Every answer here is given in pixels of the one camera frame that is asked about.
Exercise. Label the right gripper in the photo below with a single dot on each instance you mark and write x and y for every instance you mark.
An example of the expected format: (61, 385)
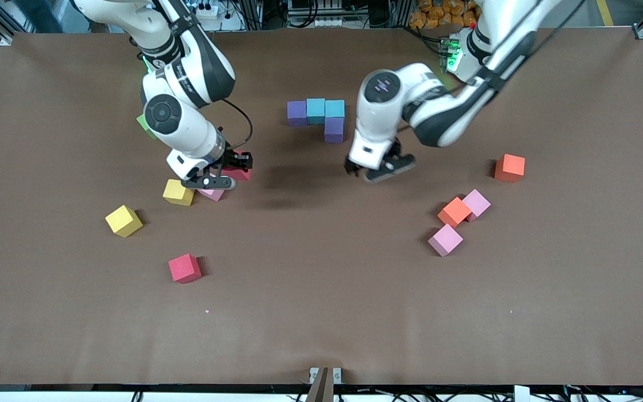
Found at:
(234, 161)

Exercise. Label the yellow foam block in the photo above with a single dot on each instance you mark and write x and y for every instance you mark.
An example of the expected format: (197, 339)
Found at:
(124, 221)
(176, 193)

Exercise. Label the paper table cover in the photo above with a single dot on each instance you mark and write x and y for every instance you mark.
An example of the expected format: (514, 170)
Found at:
(321, 312)

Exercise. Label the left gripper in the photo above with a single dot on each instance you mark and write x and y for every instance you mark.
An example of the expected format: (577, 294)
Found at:
(394, 149)

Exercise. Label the purple foam block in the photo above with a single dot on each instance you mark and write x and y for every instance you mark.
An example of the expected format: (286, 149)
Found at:
(297, 113)
(334, 131)

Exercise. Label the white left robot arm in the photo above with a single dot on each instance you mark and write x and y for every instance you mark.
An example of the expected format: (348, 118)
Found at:
(377, 114)

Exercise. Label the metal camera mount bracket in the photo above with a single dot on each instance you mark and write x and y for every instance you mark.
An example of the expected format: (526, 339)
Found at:
(325, 378)

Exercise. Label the white tag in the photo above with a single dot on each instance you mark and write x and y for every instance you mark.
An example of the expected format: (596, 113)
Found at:
(521, 393)

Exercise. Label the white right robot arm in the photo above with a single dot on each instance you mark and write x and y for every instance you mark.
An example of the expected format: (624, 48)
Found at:
(193, 134)

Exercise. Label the pink foam block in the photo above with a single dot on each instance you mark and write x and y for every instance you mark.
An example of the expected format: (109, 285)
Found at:
(445, 240)
(478, 203)
(211, 195)

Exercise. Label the red foam block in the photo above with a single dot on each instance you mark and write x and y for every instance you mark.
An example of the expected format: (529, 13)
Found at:
(185, 268)
(241, 175)

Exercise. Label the orange foam block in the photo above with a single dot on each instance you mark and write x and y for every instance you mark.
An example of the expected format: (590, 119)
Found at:
(455, 211)
(509, 168)

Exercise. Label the white power strip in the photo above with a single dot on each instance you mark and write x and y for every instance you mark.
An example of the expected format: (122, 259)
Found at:
(330, 23)
(210, 11)

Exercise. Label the green foam block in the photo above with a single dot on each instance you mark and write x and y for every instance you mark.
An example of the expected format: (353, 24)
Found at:
(144, 127)

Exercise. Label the light blue foam block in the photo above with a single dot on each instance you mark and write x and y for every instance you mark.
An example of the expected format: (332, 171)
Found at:
(316, 110)
(335, 108)

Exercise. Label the bag of orange fruit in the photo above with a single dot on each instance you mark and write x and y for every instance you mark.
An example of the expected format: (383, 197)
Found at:
(438, 14)

